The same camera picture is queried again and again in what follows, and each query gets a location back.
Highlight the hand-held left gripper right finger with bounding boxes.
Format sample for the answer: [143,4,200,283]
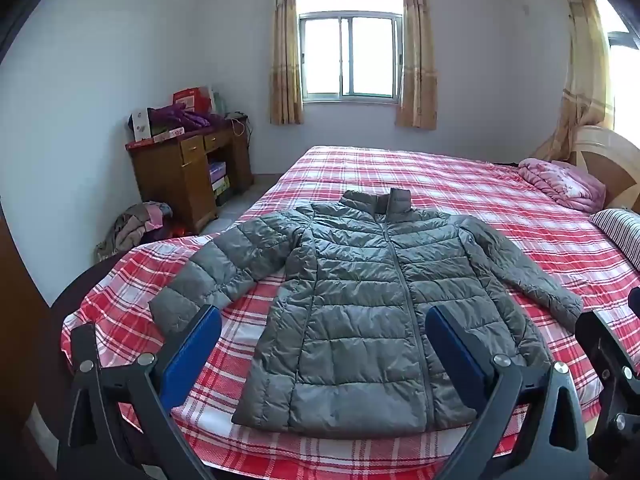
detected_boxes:
[425,305,593,480]

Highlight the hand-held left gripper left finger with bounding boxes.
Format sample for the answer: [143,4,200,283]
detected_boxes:
[56,304,223,480]

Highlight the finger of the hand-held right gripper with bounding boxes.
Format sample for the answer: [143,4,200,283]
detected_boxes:
[574,310,640,480]

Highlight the grey puffer jacket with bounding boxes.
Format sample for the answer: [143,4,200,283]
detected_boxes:
[149,187,585,433]

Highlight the pile of clothes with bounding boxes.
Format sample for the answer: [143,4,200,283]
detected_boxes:
[95,201,193,262]

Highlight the striped pillow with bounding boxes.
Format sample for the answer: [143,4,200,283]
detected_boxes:
[589,207,640,268]

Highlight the bed with red plaid sheet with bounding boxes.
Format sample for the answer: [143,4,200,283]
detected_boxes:
[61,145,640,468]

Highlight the brown wooden desk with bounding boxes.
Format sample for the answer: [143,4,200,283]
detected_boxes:
[125,120,254,235]

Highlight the brown wooden door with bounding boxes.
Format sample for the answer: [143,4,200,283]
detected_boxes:
[0,205,56,480]

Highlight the pink floral quilt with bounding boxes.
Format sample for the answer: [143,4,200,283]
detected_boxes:
[517,157,607,212]

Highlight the light wooden headboard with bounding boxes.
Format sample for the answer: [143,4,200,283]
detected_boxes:
[570,125,640,211]

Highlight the white cardboard box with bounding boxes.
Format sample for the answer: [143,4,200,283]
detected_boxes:
[131,108,152,142]

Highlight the purple puffer jacket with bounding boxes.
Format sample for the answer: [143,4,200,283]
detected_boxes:
[149,104,226,133]

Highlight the red cardboard box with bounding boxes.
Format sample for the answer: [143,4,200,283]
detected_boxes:
[172,86,213,113]

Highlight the beige patterned curtain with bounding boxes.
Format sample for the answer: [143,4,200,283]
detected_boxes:
[395,0,438,131]
[530,0,616,163]
[270,0,304,126]

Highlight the sliding glass window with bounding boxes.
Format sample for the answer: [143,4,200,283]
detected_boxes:
[298,10,404,103]

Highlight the bright side window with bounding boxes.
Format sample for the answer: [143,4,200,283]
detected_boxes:
[595,0,640,141]

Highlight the tangled cables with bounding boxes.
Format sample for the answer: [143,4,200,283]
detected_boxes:
[225,112,253,139]

